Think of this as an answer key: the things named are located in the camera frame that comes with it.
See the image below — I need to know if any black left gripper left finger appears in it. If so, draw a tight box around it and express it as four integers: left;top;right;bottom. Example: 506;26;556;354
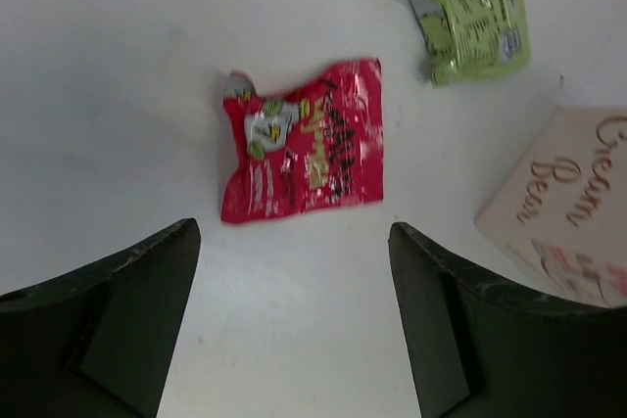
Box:
1;218;201;417

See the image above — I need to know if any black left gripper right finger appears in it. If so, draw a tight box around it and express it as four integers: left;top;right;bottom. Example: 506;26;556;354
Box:
388;222;626;417

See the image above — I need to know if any red foil snack packet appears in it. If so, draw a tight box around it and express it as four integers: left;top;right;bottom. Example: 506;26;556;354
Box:
220;58;384;224

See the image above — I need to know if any cream bear paper bag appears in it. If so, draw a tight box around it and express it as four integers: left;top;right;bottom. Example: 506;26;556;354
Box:
475;107;626;308

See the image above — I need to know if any green snack packet near bag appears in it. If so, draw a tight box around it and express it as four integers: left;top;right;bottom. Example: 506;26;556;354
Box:
410;0;531;86

